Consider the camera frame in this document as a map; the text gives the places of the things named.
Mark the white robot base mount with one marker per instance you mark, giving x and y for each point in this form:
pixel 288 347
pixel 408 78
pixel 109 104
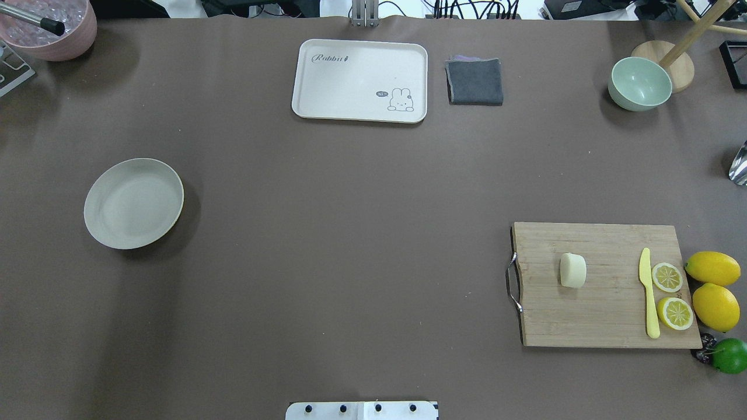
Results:
pixel 363 410

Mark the whole lemon far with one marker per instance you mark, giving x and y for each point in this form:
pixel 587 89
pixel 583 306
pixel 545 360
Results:
pixel 713 267

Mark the silver metal scoop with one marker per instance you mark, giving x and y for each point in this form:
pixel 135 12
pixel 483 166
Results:
pixel 737 172

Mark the upper lemon half slice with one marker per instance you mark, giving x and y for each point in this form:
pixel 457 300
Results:
pixel 667 277

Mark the yellow plastic knife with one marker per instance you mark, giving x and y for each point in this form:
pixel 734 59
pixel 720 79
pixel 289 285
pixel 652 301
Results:
pixel 652 328

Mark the green lime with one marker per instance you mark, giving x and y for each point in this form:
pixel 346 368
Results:
pixel 729 356

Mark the white cup rack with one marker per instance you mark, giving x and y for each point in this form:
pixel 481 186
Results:
pixel 14 70

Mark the whole lemon near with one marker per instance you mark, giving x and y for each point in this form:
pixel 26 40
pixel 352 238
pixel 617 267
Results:
pixel 716 307

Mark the metal scoop black tip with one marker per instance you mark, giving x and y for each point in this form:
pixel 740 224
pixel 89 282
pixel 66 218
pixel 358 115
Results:
pixel 50 25

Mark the grey round plate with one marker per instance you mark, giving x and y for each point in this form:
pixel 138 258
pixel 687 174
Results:
pixel 134 203

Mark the lower lemon half slice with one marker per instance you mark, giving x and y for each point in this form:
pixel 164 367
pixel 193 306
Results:
pixel 675 313

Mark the wooden cutting board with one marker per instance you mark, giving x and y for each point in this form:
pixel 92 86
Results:
pixel 609 310

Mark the cream rabbit tray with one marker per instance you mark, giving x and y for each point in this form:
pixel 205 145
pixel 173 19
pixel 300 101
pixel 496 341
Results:
pixel 361 81

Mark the black tray at edge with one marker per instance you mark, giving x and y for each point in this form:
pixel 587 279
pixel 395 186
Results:
pixel 733 54

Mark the whole lemon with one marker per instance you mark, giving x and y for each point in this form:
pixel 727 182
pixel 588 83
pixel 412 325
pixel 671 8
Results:
pixel 716 307
pixel 713 267

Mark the lemon half slice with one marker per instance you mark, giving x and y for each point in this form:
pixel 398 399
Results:
pixel 675 313
pixel 667 277

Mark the mint green bowl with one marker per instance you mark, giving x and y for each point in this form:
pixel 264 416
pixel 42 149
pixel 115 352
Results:
pixel 639 84

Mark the pink bowl with ice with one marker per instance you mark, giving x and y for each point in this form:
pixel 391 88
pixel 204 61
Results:
pixel 80 26

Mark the white steamed bun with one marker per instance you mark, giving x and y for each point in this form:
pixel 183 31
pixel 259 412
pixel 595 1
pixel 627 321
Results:
pixel 573 270

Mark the wooden mug tree stand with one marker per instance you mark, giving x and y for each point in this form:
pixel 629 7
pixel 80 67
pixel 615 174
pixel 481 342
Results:
pixel 673 58

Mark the grey folded cloth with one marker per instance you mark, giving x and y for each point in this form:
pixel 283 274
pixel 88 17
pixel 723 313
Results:
pixel 474 81

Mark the aluminium frame post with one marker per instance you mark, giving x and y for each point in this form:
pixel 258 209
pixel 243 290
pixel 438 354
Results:
pixel 364 13

